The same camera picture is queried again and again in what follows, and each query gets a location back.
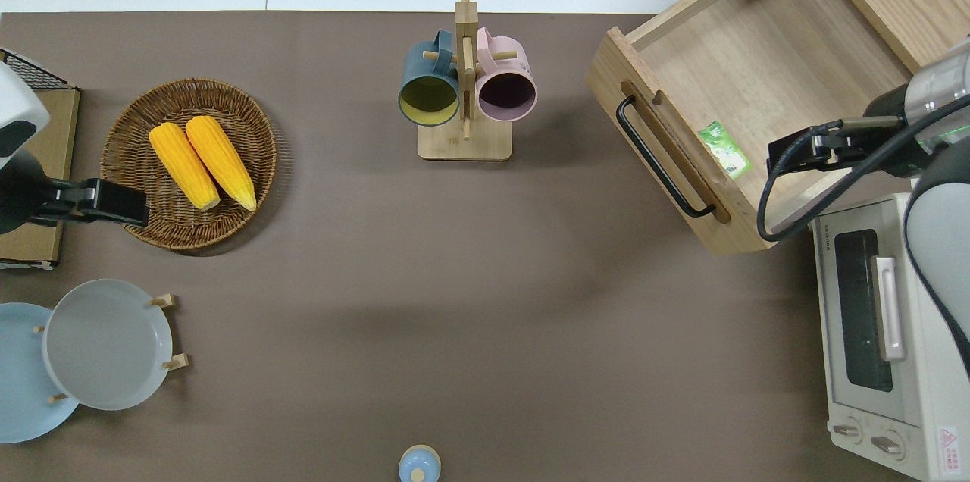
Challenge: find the grey plate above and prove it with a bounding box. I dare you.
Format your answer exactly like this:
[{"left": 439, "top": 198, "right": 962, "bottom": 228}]
[{"left": 42, "top": 279, "right": 174, "bottom": 412}]

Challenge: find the cream toaster oven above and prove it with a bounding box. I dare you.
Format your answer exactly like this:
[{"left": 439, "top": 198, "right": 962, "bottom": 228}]
[{"left": 812, "top": 192, "right": 970, "bottom": 482}]

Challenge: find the wooden mug tree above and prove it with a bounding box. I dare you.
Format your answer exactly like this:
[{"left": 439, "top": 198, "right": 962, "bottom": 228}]
[{"left": 417, "top": 0, "right": 520, "bottom": 161}]

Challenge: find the yellow corn cob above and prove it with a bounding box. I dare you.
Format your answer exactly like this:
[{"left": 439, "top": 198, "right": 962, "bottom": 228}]
[
  {"left": 186, "top": 115, "right": 258, "bottom": 211},
  {"left": 149, "top": 122, "right": 221, "bottom": 211}
]

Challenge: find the small green packet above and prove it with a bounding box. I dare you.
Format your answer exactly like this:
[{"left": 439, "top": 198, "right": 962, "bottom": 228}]
[{"left": 697, "top": 120, "right": 753, "bottom": 180}]

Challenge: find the dark teal mug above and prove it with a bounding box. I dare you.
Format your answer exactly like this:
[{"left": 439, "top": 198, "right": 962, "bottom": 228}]
[{"left": 399, "top": 29, "right": 461, "bottom": 127}]

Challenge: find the black wire rack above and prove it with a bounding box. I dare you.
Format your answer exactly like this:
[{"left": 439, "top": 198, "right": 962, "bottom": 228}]
[{"left": 0, "top": 49, "right": 70, "bottom": 90}]

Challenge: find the cardboard box with wire basket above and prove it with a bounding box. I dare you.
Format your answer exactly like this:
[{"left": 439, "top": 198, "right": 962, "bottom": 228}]
[{"left": 0, "top": 86, "right": 81, "bottom": 269}]

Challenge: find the light wooden drawer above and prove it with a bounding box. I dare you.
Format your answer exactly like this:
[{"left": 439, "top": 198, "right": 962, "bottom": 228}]
[{"left": 585, "top": 0, "right": 914, "bottom": 255}]

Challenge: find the pink mug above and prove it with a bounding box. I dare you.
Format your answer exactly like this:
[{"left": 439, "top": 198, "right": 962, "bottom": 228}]
[{"left": 475, "top": 27, "right": 538, "bottom": 123}]

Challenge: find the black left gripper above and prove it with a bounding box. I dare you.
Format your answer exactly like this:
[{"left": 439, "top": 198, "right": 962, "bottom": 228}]
[{"left": 30, "top": 177, "right": 149, "bottom": 229}]

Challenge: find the black metal drawer handle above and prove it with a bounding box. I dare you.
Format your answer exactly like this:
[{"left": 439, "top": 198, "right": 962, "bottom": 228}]
[{"left": 615, "top": 94, "right": 717, "bottom": 219}]

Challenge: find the brown wicker basket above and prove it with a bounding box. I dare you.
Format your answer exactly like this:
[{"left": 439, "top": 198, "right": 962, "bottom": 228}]
[{"left": 100, "top": 78, "right": 278, "bottom": 252}]

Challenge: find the cream toaster oven door handle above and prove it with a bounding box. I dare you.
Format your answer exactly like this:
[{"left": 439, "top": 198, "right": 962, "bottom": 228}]
[{"left": 870, "top": 255, "right": 907, "bottom": 362}]

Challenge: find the brown table mat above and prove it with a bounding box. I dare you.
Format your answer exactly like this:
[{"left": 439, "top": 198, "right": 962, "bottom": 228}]
[{"left": 0, "top": 11, "right": 922, "bottom": 482}]

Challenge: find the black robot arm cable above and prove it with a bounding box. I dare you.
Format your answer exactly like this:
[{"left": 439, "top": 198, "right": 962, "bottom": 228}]
[{"left": 756, "top": 98, "right": 970, "bottom": 244}]

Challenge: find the light blue plate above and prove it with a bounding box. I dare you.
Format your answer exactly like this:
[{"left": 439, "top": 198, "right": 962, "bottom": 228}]
[{"left": 0, "top": 302, "right": 80, "bottom": 443}]

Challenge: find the wooden plate rack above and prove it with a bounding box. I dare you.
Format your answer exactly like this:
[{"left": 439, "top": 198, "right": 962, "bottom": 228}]
[{"left": 32, "top": 293, "right": 189, "bottom": 404}]

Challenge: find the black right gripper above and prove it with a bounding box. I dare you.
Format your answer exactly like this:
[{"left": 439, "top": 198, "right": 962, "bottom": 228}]
[{"left": 767, "top": 117, "right": 904, "bottom": 180}]

